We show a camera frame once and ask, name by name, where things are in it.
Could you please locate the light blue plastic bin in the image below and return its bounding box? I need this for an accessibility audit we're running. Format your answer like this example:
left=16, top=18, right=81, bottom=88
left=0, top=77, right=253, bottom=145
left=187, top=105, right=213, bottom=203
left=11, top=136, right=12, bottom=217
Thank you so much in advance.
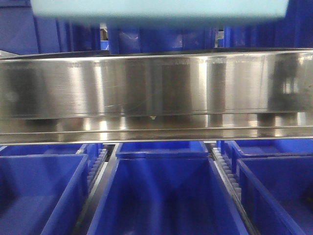
left=31, top=0, right=289, bottom=22

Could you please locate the stainless steel shelf beam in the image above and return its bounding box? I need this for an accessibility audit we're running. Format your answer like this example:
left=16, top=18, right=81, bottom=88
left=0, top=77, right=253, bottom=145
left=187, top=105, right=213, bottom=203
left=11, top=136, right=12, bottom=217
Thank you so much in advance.
left=0, top=48, right=313, bottom=145

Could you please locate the dark blue bin rear centre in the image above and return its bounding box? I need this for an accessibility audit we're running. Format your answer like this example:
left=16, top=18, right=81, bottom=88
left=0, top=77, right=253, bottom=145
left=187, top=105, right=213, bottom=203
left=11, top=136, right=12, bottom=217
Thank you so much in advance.
left=116, top=141, right=208, bottom=158

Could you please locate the dark blue bin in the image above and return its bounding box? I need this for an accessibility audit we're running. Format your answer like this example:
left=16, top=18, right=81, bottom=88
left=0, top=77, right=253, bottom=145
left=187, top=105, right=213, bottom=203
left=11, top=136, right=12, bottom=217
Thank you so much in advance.
left=88, top=157, right=247, bottom=235
left=0, top=155, right=88, bottom=235
left=116, top=141, right=208, bottom=158
left=237, top=156, right=313, bottom=235
left=217, top=139, right=313, bottom=159

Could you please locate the white roller track left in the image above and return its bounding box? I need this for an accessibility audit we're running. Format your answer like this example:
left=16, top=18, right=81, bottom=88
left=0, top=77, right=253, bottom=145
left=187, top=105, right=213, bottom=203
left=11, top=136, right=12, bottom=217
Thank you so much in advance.
left=72, top=148, right=110, bottom=235

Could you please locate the white roller track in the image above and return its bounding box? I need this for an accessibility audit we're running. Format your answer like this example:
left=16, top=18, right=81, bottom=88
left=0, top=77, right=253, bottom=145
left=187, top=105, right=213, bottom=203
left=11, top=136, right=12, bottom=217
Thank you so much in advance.
left=211, top=144, right=260, bottom=235
left=72, top=148, right=110, bottom=235

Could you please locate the dark blue bin lower centre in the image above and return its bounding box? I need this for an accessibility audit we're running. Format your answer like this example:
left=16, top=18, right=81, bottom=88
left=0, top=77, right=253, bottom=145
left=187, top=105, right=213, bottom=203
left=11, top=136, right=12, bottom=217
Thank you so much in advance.
left=88, top=157, right=247, bottom=235

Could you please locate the dark blue bin rear right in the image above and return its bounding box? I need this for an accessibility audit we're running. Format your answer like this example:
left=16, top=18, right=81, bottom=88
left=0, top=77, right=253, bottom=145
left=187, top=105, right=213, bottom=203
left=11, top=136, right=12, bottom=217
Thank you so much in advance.
left=217, top=139, right=313, bottom=159

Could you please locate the white roller track right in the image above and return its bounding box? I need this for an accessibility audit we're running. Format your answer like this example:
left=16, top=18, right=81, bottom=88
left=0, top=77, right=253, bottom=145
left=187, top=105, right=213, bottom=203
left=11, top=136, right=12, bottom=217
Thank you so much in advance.
left=211, top=144, right=260, bottom=235

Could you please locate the dark blue bin lower left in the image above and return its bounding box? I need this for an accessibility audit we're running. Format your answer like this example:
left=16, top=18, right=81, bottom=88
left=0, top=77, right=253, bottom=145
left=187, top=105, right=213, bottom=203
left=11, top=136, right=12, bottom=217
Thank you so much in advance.
left=0, top=155, right=88, bottom=235

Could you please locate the dark blue bin lower right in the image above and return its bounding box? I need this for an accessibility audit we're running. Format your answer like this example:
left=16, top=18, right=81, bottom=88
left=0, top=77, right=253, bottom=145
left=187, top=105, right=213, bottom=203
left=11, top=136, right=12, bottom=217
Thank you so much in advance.
left=237, top=156, right=313, bottom=235

